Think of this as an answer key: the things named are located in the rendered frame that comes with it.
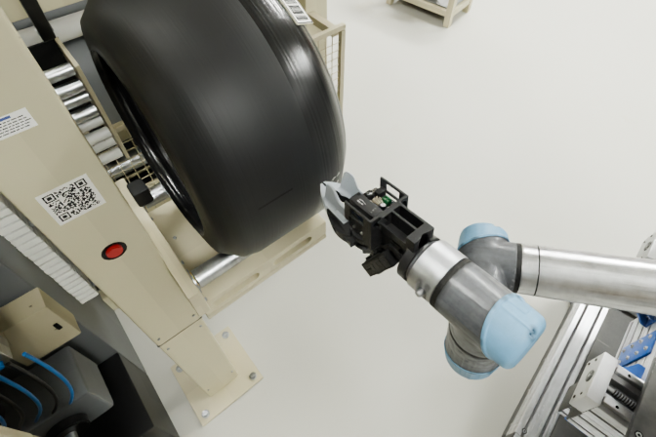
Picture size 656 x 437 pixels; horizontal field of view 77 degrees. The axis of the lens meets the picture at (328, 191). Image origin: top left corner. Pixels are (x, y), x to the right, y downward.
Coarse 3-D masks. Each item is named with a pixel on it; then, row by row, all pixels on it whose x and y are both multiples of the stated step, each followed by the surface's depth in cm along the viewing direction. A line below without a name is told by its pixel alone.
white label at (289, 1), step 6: (282, 0) 64; (288, 0) 65; (294, 0) 66; (288, 6) 64; (294, 6) 65; (300, 6) 66; (288, 12) 64; (294, 12) 64; (300, 12) 65; (306, 12) 66; (294, 18) 64; (300, 18) 65; (306, 18) 66; (300, 24) 64
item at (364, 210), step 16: (368, 192) 57; (384, 192) 57; (400, 192) 56; (352, 208) 54; (368, 208) 54; (384, 208) 55; (400, 208) 54; (352, 224) 58; (368, 224) 53; (384, 224) 54; (400, 224) 53; (416, 224) 53; (368, 240) 55; (384, 240) 57; (400, 240) 52; (416, 240) 50; (432, 240) 52; (400, 256) 55; (400, 272) 53
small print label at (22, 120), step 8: (16, 112) 52; (24, 112) 52; (0, 120) 51; (8, 120) 51; (16, 120) 52; (24, 120) 53; (32, 120) 53; (0, 128) 51; (8, 128) 52; (16, 128) 53; (24, 128) 53; (0, 136) 52; (8, 136) 53
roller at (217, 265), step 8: (216, 256) 92; (224, 256) 92; (232, 256) 92; (248, 256) 95; (200, 264) 92; (208, 264) 91; (216, 264) 91; (224, 264) 92; (232, 264) 93; (192, 272) 90; (200, 272) 90; (208, 272) 90; (216, 272) 91; (224, 272) 92; (200, 280) 89; (208, 280) 90
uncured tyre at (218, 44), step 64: (128, 0) 58; (192, 0) 59; (256, 0) 62; (128, 64) 57; (192, 64) 56; (256, 64) 59; (320, 64) 66; (128, 128) 93; (192, 128) 57; (256, 128) 60; (320, 128) 66; (192, 192) 64; (256, 192) 63
